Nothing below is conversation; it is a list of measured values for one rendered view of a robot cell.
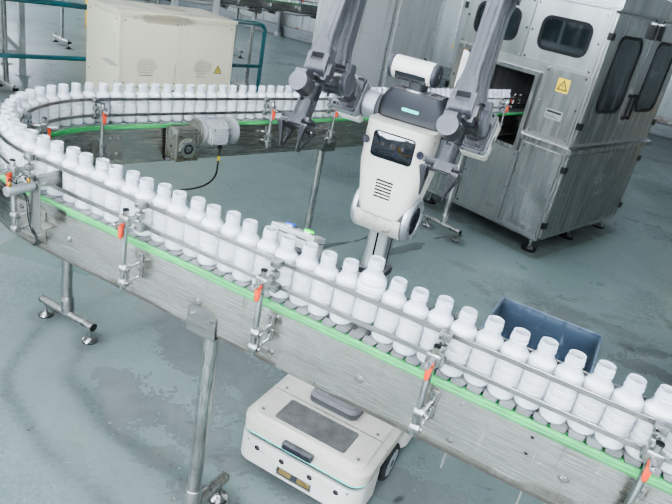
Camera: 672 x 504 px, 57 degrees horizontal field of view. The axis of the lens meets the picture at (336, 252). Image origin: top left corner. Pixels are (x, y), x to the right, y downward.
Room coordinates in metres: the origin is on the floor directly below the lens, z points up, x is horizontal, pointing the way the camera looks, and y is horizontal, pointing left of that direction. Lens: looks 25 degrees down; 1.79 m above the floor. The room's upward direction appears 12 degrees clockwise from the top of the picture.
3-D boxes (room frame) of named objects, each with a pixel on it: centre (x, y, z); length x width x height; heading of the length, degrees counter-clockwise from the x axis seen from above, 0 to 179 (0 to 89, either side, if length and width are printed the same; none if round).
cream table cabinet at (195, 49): (5.51, 1.85, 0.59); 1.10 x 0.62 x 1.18; 138
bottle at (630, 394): (1.07, -0.64, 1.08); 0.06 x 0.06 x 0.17
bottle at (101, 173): (1.68, 0.71, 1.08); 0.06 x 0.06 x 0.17
